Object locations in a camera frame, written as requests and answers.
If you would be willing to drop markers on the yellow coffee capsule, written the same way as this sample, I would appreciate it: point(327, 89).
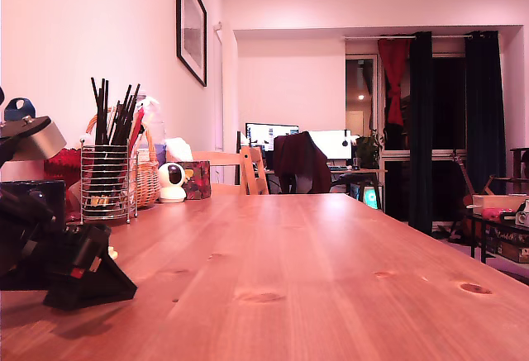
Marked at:
point(112, 253)

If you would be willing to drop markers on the dark blue coffee mug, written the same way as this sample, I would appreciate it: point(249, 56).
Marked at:
point(49, 196)

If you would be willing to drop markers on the wicker basket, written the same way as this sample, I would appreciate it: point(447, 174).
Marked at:
point(146, 183)

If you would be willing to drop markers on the red glass goblet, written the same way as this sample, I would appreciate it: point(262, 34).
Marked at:
point(62, 171)

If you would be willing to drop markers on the floral patterned box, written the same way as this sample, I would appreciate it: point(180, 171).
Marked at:
point(198, 181)

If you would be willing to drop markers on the white tissue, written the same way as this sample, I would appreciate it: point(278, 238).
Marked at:
point(177, 148)

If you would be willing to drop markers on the clear plastic bottle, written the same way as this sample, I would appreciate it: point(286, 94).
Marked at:
point(157, 125)

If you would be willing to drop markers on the wooden chair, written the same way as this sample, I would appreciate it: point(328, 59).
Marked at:
point(215, 158)

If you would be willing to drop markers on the clear water bottle blue cap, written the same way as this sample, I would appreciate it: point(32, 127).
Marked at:
point(18, 107)

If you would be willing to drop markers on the black chopstick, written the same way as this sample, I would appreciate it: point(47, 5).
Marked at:
point(136, 89)
point(127, 90)
point(102, 88)
point(93, 88)
point(107, 88)

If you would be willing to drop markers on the computer monitor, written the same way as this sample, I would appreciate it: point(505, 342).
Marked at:
point(268, 134)
point(330, 144)

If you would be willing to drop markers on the grey office chair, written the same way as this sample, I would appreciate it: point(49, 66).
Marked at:
point(305, 183)

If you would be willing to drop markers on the dark red jacket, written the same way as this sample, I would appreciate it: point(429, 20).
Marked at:
point(301, 154)

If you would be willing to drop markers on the lit computer tower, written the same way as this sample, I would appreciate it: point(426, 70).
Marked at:
point(368, 198)

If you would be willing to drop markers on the black headphones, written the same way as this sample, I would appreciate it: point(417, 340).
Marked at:
point(345, 143)

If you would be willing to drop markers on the wooden desk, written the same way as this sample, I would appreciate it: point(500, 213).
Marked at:
point(363, 170)

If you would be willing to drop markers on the green potted plant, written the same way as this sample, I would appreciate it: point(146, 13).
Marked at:
point(368, 150)

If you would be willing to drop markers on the dark curtain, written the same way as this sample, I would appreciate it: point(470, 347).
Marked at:
point(485, 109)
point(420, 129)

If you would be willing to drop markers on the white curtain rod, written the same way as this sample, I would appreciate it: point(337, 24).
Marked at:
point(363, 37)

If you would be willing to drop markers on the red curtain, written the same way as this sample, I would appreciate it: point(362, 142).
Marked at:
point(394, 72)

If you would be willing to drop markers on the acoustic guitar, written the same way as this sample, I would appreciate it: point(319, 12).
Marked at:
point(467, 196)

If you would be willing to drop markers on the low black side table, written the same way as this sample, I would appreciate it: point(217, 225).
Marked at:
point(483, 241)

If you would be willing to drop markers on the pink case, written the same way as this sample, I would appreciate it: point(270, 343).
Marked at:
point(494, 213)

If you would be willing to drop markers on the pale wooden box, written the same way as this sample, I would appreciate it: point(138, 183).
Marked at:
point(496, 202)

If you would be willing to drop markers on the dark board game box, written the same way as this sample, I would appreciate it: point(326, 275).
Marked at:
point(512, 247)

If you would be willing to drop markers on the dark wooden shelf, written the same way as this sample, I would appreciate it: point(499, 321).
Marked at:
point(520, 150)

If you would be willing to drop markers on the small white round camera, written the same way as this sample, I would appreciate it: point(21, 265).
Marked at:
point(171, 183)

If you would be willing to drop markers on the white wall pipe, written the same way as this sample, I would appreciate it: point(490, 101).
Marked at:
point(218, 88)

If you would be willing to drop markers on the black framed wall picture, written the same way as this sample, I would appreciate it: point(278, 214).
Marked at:
point(192, 26)

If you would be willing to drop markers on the white instant camera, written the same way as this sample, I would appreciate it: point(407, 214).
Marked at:
point(525, 216)

